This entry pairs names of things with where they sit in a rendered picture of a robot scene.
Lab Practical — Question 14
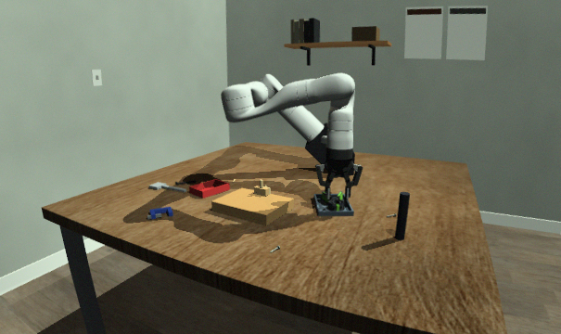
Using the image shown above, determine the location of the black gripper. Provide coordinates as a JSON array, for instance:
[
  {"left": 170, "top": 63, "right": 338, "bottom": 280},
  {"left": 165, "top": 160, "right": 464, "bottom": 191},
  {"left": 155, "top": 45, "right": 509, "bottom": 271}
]
[{"left": 315, "top": 148, "right": 363, "bottom": 200}]

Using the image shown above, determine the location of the light tan wooden slab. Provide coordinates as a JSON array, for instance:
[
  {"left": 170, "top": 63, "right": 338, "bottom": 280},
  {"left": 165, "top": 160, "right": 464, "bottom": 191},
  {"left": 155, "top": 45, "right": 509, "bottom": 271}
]
[{"left": 211, "top": 187, "right": 294, "bottom": 225}]

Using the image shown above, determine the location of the red open tray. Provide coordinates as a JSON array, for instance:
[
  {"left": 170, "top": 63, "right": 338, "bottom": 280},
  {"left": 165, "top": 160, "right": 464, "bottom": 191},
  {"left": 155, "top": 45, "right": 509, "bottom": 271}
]
[{"left": 189, "top": 179, "right": 229, "bottom": 199}]

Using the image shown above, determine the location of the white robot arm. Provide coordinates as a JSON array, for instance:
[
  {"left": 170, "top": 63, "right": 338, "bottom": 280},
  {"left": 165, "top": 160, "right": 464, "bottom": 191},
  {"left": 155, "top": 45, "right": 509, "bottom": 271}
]
[{"left": 222, "top": 73, "right": 355, "bottom": 149}]

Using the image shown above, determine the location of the small wooden block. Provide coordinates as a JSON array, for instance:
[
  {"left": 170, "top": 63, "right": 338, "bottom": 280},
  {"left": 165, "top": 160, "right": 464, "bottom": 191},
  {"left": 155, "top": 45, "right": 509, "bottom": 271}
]
[{"left": 254, "top": 186, "right": 269, "bottom": 197}]

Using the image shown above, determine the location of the black cylinder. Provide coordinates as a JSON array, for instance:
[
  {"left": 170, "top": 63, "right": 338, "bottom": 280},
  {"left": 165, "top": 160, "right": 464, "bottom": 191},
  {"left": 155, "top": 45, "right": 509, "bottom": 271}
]
[{"left": 395, "top": 192, "right": 410, "bottom": 240}]

